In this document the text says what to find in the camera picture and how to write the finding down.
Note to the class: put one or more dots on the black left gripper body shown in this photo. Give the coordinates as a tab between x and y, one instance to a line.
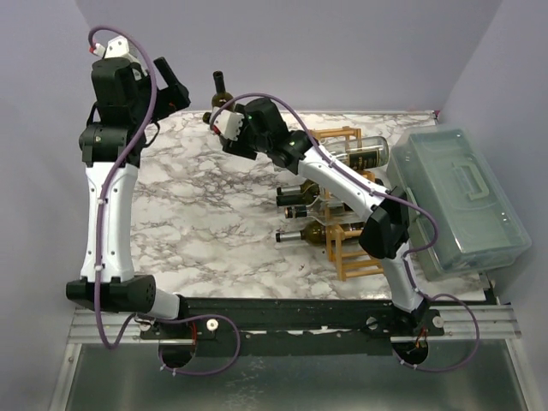
139	109

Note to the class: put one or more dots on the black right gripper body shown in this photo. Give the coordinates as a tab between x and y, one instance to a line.
239	145

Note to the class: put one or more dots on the dark green bottle Masini label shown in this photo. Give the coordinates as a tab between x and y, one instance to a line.
221	96

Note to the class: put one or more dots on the olive wine bottle brown label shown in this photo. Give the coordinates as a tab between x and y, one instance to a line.
307	187

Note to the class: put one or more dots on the green wine bottle cream label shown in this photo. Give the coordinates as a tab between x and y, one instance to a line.
303	199

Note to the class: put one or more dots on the round clear glass bottle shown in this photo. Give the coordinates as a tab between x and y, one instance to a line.
360	154

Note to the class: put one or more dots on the square clear liquor bottle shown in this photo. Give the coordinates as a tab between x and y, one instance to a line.
326	213

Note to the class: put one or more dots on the green wine bottle white label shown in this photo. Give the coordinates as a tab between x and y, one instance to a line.
312	234

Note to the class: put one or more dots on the green bottle Primitivo label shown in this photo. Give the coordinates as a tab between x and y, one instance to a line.
206	118

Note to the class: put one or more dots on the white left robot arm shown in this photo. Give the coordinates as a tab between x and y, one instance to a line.
108	281

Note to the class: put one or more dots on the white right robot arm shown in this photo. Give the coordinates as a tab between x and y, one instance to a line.
385	213

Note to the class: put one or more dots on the wooden wine rack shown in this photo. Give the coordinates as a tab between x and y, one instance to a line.
341	244

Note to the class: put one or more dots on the translucent plastic storage box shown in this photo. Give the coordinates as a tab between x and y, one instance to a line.
476	226

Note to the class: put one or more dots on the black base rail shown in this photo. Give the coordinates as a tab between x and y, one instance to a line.
221	327

